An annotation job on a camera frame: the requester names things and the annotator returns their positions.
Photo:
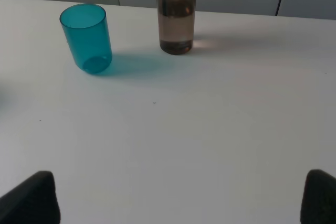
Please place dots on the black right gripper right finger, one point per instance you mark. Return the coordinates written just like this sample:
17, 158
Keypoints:
318, 201

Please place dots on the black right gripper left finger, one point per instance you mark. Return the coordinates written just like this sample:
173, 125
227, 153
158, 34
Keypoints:
32, 201

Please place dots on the teal translucent plastic cup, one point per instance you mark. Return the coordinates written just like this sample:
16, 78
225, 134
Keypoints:
86, 31

